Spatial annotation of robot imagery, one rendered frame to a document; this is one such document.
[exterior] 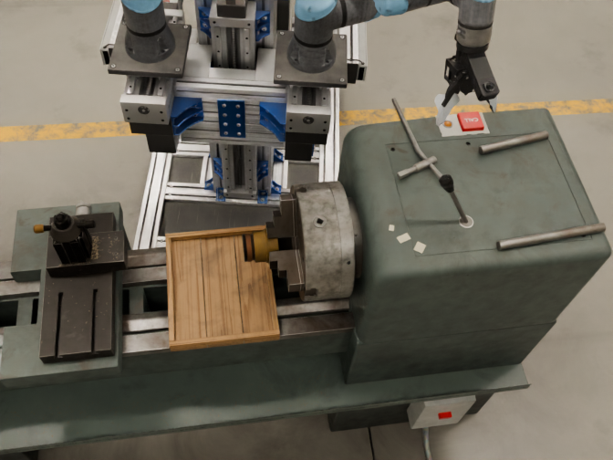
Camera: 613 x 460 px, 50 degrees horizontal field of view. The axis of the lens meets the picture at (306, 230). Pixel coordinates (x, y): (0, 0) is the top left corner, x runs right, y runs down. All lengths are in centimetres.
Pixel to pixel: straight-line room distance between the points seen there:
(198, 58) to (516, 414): 184
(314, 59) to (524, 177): 71
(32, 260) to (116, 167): 141
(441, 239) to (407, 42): 250
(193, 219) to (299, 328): 111
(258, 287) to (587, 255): 88
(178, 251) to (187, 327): 25
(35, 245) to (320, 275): 86
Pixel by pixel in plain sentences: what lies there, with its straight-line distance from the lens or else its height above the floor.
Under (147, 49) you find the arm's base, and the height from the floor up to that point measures 121.
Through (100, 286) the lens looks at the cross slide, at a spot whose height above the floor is 97.
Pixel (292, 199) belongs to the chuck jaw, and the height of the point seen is 121.
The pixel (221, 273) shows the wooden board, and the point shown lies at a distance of 196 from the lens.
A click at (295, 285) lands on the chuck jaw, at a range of 169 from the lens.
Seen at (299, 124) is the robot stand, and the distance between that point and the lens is 205.
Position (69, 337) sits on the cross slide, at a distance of 184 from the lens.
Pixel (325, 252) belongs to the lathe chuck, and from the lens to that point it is 163.
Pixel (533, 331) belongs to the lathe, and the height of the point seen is 81.
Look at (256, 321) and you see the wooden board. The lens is 188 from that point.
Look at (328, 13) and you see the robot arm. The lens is 195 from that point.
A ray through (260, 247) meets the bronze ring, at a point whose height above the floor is 111.
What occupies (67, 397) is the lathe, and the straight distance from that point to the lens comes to 225.
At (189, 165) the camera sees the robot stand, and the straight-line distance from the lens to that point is 305.
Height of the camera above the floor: 259
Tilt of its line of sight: 57 degrees down
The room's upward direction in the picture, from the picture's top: 6 degrees clockwise
